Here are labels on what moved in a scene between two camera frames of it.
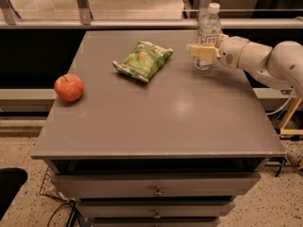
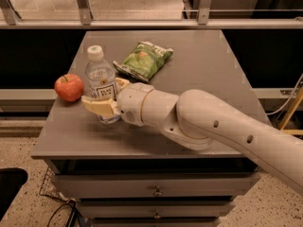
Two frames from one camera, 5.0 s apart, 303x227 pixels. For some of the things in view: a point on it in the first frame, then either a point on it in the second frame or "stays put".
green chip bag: [144, 61] stays put
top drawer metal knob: [158, 192] stays put
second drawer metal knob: [157, 216] stays put
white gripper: [230, 52] -> [131, 102]
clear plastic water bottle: [208, 31] -> [100, 79]
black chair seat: [11, 179] stays put
